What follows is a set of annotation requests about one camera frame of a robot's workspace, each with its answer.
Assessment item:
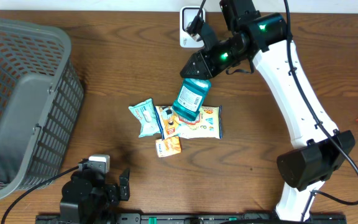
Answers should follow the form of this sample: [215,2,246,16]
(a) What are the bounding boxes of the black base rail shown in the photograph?
[35,212,347,224]

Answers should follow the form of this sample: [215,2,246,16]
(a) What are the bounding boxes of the white barcode scanner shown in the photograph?
[180,6,204,49]

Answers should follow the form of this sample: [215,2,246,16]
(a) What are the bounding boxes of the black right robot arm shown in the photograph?
[180,1,356,223]

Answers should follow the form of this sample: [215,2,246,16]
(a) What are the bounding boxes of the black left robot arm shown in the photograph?
[58,168,130,224]

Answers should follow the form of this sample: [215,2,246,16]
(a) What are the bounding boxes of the blue mouthwash bottle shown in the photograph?
[172,78,211,121]

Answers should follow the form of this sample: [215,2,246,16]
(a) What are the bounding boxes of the light blue wipes pack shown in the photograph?
[129,98,160,138]

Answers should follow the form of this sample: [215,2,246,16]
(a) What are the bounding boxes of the grey plastic mesh basket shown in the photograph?
[0,18,85,199]

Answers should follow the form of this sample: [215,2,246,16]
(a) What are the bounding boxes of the cream chips snack bag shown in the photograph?
[155,106,223,139]

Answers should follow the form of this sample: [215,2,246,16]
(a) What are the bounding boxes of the orange small snack box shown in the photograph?
[155,136,181,157]

